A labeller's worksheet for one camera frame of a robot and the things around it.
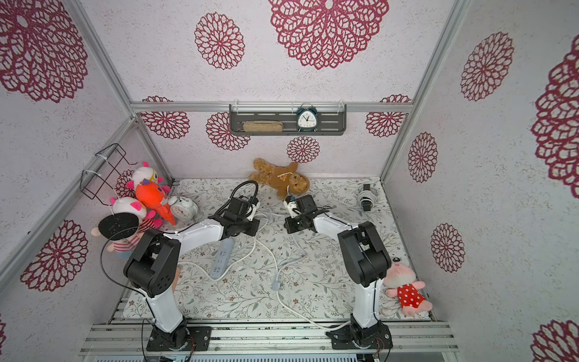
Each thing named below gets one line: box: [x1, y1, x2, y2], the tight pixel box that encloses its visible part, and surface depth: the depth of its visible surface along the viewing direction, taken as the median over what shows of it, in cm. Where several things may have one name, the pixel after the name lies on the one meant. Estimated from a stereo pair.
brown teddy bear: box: [248, 157, 310, 200], surface depth 115 cm
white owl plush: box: [126, 161, 165, 190], surface depth 96 cm
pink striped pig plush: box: [110, 196, 163, 233], surface depth 86 cm
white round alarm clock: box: [168, 196, 200, 222], surface depth 99 cm
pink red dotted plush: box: [382, 262, 434, 317], surface depth 79 cm
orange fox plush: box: [135, 181, 176, 226], surface depth 92 cm
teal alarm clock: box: [296, 103, 319, 133], surface depth 92 cm
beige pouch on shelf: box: [242, 120, 284, 132], surface depth 91 cm
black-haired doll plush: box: [90, 212, 156, 258], surface depth 80 cm
